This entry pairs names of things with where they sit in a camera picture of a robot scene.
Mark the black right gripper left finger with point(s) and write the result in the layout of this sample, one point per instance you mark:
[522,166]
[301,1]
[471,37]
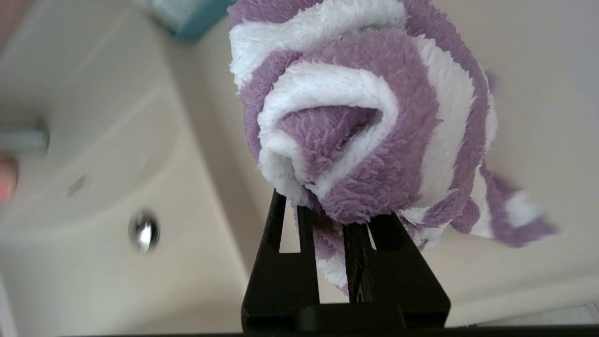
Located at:
[281,281]

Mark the beige sink basin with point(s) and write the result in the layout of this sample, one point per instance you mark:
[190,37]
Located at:
[93,210]

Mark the purple white striped towel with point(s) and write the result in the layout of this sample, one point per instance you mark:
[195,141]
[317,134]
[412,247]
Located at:
[374,131]

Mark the blue small tray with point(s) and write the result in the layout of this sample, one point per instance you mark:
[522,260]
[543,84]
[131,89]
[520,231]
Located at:
[187,18]

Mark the pink soap pump bottle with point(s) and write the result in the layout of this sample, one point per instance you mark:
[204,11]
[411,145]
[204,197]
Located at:
[7,180]

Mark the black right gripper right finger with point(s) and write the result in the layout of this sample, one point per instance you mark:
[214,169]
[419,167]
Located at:
[398,276]

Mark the chrome drain stopper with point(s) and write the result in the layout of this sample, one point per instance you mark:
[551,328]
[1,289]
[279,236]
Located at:
[144,230]

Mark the chrome faucet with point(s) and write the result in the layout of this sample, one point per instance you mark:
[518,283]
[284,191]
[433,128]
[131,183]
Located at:
[23,140]

